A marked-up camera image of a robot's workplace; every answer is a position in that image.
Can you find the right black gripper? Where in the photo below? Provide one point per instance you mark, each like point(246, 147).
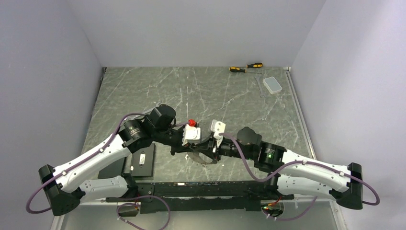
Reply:
point(209, 147)

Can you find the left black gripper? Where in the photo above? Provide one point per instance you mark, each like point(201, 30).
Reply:
point(179, 148)

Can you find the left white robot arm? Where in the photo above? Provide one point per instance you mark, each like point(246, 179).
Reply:
point(68, 185)

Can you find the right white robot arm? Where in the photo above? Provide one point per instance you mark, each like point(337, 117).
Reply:
point(267, 157)

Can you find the large silver wrench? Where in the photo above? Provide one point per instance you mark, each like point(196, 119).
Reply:
point(157, 104)

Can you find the black flat box near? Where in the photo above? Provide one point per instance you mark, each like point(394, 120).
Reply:
point(142, 163)

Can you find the small silver wrench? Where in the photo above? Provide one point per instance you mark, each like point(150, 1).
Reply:
point(262, 94)

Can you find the yellow black screwdriver lower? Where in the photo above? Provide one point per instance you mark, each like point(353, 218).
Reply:
point(240, 70)

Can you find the clear plastic box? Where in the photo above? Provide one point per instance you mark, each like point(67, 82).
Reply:
point(272, 85)

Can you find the orange black screwdriver upper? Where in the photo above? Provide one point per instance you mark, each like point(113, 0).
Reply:
point(254, 65)

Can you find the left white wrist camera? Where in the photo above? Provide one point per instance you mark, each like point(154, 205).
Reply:
point(191, 135)

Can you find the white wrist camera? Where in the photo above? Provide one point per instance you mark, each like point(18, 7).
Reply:
point(217, 127)
point(191, 135)

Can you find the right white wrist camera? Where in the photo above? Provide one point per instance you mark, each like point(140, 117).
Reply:
point(217, 127)

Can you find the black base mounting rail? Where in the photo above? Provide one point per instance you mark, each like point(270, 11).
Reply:
point(195, 196)

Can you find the aluminium frame rail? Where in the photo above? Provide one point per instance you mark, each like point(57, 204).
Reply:
point(304, 127)

